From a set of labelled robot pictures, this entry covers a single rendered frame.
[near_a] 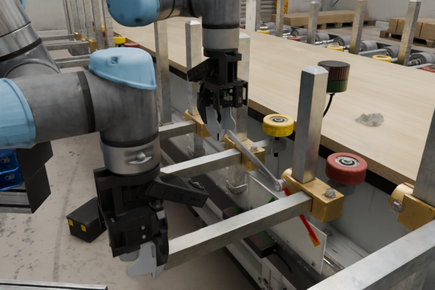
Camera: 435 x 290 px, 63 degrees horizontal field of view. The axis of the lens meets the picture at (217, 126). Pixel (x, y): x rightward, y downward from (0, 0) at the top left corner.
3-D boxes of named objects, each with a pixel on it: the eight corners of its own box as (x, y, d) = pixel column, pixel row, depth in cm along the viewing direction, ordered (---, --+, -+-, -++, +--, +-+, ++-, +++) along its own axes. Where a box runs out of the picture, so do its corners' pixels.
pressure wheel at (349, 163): (340, 221, 73) (349, 172, 69) (312, 200, 80) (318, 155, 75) (367, 209, 77) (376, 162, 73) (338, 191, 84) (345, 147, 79)
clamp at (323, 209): (323, 224, 69) (326, 202, 67) (278, 190, 79) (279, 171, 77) (343, 215, 71) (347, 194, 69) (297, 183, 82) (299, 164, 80)
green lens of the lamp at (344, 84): (331, 94, 66) (333, 83, 65) (308, 86, 71) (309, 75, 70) (353, 89, 69) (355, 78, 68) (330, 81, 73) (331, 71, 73)
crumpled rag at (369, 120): (368, 128, 91) (369, 120, 90) (349, 119, 96) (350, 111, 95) (393, 123, 94) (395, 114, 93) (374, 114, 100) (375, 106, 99)
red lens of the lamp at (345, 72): (333, 81, 65) (334, 69, 64) (309, 74, 70) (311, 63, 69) (355, 77, 68) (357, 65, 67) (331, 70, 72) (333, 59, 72)
